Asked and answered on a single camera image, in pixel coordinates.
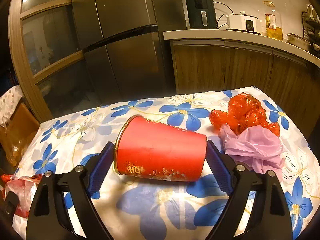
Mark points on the red white snack wrapper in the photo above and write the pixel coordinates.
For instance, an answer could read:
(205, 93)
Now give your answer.
(24, 188)

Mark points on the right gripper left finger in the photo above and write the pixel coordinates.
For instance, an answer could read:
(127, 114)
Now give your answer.
(48, 216)

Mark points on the black air fryer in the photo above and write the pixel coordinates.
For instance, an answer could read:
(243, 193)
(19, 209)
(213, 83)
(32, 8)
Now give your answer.
(201, 14)

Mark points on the purple plastic bag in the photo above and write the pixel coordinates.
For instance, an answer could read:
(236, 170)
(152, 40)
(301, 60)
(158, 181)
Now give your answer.
(257, 147)

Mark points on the stainless steel bowl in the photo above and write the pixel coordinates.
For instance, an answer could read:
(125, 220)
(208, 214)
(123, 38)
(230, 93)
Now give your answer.
(298, 41)

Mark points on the brown chair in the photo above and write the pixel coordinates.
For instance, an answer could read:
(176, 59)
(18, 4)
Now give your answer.
(18, 125)

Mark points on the cooking oil bottle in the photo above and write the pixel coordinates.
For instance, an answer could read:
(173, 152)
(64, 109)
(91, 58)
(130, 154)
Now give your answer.
(273, 21)

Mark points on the red paper cup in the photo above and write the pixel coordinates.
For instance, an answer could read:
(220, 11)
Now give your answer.
(153, 150)

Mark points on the blue floral tablecloth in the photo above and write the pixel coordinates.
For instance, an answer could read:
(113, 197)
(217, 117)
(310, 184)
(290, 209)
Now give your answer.
(132, 208)

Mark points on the black dish rack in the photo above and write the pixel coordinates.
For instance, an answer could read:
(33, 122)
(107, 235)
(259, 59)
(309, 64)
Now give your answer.
(310, 22)

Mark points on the red plastic bag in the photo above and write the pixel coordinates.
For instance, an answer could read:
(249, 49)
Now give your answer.
(244, 111)

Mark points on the wooden glass door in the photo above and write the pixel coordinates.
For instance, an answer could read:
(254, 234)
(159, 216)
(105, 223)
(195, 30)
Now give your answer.
(46, 55)

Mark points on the stainless steel refrigerator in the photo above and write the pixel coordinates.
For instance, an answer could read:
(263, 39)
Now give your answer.
(124, 47)

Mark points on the wooden lower cabinets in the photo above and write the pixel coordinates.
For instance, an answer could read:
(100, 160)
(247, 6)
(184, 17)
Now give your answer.
(291, 82)

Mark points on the white rice cooker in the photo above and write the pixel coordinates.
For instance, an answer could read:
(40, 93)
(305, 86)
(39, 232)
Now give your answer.
(244, 22)

